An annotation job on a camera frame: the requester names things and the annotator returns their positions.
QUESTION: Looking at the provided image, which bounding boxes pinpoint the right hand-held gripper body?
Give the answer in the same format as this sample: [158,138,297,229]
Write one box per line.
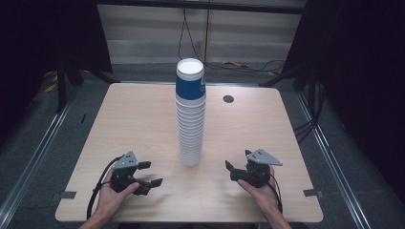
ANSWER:
[229,148,284,189]

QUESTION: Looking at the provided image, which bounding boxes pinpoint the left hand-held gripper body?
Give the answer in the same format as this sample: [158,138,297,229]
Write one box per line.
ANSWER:
[109,151,141,193]

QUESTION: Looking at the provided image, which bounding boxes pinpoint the stack of paper cups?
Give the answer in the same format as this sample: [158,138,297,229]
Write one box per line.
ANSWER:
[175,57,207,167]

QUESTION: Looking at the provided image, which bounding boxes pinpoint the person's right hand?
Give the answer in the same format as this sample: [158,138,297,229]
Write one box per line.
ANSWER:
[237,166,284,220]

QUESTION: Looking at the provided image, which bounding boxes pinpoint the person's left hand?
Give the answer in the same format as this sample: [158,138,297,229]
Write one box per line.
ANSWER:
[95,170,141,218]

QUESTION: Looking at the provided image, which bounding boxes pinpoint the grey tape piece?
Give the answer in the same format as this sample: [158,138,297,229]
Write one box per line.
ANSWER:
[302,188,325,198]
[52,190,77,201]

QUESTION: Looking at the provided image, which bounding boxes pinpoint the black metal stand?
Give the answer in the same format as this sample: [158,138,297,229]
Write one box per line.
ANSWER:
[54,60,121,115]
[258,65,321,111]

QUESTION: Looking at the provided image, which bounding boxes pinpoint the long yellow tape strip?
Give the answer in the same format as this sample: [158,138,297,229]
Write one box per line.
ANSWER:
[222,60,250,69]

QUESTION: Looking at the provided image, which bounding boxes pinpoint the black curtain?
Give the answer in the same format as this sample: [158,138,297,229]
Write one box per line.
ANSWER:
[281,0,405,204]
[0,0,113,151]

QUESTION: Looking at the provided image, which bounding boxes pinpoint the black crossbar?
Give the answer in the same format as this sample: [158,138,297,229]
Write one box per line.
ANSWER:
[96,0,308,15]

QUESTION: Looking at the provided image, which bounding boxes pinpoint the right hand-held gripper cable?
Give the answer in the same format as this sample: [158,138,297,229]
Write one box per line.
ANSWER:
[266,174,284,215]

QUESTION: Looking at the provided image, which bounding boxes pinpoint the hand-held gripper cable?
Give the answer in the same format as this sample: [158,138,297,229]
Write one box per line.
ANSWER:
[86,155,125,221]
[266,174,284,215]

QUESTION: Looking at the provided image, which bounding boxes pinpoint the left hand-held gripper cable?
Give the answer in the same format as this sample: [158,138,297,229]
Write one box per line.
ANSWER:
[86,155,125,221]

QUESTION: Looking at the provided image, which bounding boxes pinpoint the bundle of black cables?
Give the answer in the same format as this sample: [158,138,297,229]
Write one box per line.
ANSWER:
[292,80,327,145]

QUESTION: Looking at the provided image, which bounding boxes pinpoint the metal floor rail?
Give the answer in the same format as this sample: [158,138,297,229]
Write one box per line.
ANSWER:
[295,92,374,229]
[0,100,74,221]

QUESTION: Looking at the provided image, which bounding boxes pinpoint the black floor cable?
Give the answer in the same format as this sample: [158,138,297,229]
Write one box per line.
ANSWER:
[203,59,287,74]

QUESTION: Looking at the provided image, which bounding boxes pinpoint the hanging black cable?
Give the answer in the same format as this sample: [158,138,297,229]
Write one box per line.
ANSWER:
[177,8,206,65]

